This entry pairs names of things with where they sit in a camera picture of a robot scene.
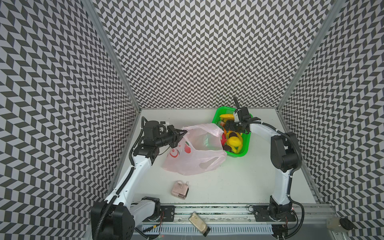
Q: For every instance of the green plastic basket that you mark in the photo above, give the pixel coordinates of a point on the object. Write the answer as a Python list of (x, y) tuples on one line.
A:
[(244, 137)]

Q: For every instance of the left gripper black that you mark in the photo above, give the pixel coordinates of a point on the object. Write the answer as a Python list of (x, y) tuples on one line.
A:
[(177, 135)]

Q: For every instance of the pink dragon fruit fake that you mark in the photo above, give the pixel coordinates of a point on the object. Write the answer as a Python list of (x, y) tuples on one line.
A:
[(224, 139)]

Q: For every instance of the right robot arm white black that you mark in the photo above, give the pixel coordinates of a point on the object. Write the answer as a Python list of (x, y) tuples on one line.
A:
[(285, 156)]

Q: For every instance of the pink plastic bag fruit print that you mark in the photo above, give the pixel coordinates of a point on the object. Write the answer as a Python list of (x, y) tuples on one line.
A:
[(199, 151)]

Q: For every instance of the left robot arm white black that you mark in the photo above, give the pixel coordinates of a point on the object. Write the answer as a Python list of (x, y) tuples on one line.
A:
[(117, 217)]

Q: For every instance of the black knob on block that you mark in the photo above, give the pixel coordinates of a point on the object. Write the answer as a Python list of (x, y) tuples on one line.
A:
[(346, 224)]

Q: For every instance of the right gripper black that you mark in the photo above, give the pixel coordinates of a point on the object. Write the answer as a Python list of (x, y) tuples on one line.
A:
[(236, 126)]

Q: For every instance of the yellow fake mango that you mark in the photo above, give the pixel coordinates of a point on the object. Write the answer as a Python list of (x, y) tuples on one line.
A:
[(235, 143)]

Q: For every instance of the aluminium rail base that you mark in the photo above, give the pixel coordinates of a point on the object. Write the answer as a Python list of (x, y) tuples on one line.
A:
[(307, 223)]

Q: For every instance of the yellow fake banana bunch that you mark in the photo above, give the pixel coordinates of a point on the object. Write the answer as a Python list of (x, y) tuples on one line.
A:
[(227, 117)]

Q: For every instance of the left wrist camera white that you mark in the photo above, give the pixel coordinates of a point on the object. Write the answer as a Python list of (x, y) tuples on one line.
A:
[(164, 123)]

